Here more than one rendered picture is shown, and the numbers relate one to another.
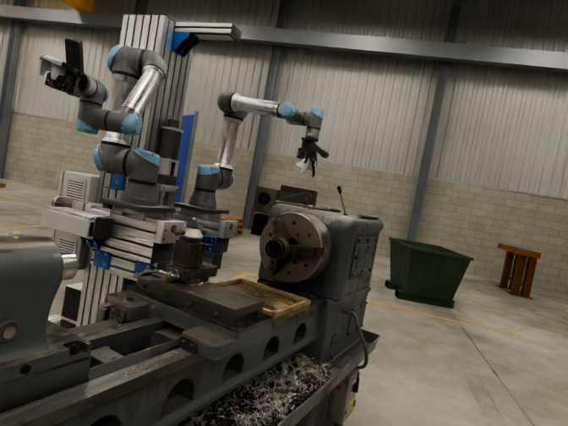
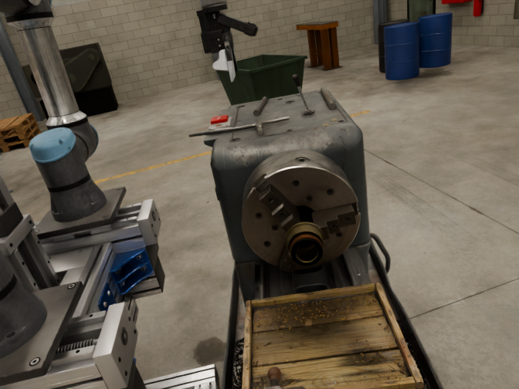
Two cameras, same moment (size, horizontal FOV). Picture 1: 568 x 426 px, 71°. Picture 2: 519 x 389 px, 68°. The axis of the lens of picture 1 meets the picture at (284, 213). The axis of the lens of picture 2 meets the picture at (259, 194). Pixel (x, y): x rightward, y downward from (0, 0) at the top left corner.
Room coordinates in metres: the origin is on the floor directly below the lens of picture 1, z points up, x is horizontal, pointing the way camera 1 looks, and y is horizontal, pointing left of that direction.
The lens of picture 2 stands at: (0.99, 0.39, 1.60)
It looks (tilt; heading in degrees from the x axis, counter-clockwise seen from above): 26 degrees down; 336
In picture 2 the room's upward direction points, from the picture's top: 11 degrees counter-clockwise
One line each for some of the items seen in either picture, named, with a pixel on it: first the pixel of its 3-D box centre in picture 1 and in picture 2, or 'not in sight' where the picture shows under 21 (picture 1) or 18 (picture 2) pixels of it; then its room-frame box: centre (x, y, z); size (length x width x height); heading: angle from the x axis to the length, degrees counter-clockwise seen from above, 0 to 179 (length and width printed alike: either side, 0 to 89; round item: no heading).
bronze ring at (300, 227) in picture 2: (278, 248); (304, 241); (1.67, 0.00, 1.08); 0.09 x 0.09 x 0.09; 62
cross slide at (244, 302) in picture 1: (195, 292); not in sight; (1.27, 0.24, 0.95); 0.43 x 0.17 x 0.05; 62
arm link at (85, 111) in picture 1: (93, 118); not in sight; (1.44, 0.74, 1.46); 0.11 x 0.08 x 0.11; 90
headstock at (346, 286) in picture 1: (324, 247); (284, 165); (2.16, -0.25, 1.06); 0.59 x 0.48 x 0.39; 152
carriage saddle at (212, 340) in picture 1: (186, 313); not in sight; (1.22, 0.25, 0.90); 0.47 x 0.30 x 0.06; 62
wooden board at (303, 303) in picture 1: (254, 297); (320, 340); (1.56, 0.06, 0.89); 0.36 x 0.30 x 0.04; 62
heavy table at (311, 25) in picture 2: (513, 268); (317, 45); (9.24, -5.51, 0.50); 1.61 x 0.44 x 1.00; 167
